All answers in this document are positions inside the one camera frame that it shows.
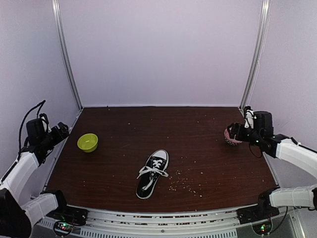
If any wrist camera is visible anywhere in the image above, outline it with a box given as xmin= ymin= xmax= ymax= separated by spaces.
xmin=40 ymin=113 xmax=52 ymax=133
xmin=243 ymin=106 xmax=254 ymax=129

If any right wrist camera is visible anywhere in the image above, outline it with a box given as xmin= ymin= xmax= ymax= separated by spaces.
xmin=243 ymin=106 xmax=254 ymax=129

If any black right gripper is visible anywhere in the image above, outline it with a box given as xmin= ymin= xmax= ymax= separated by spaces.
xmin=226 ymin=122 xmax=262 ymax=147

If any pink patterned bowl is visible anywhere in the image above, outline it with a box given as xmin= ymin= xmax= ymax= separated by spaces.
xmin=224 ymin=128 xmax=242 ymax=146

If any green plastic bowl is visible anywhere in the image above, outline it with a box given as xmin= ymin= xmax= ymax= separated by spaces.
xmin=77 ymin=133 xmax=99 ymax=153

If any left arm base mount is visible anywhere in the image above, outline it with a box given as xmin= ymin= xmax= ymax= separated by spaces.
xmin=47 ymin=206 xmax=89 ymax=237

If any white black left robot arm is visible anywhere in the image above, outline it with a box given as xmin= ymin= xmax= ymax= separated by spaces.
xmin=0 ymin=114 xmax=71 ymax=238

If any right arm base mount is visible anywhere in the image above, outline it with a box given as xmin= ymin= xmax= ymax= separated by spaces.
xmin=236 ymin=205 xmax=279 ymax=236

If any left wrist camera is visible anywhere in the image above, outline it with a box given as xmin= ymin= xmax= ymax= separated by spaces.
xmin=40 ymin=113 xmax=52 ymax=133

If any aluminium frame post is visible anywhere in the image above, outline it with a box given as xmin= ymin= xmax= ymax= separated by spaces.
xmin=239 ymin=0 xmax=271 ymax=111
xmin=52 ymin=0 xmax=83 ymax=111

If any left aluminium frame post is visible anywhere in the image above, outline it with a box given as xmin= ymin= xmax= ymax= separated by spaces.
xmin=52 ymin=0 xmax=83 ymax=111

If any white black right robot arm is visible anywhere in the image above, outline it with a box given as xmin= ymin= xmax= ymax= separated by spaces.
xmin=224 ymin=106 xmax=317 ymax=219

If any right aluminium frame post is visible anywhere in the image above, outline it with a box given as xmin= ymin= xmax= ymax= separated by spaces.
xmin=239 ymin=0 xmax=271 ymax=111

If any white shoelace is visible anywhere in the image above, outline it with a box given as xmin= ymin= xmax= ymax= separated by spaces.
xmin=137 ymin=159 xmax=169 ymax=178

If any black white canvas sneaker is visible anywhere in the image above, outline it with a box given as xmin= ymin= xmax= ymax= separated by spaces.
xmin=136 ymin=149 xmax=169 ymax=199

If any black braided left cable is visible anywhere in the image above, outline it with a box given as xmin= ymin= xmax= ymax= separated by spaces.
xmin=17 ymin=100 xmax=47 ymax=154

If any aluminium front rail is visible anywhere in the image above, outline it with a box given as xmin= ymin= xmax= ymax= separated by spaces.
xmin=21 ymin=195 xmax=304 ymax=238

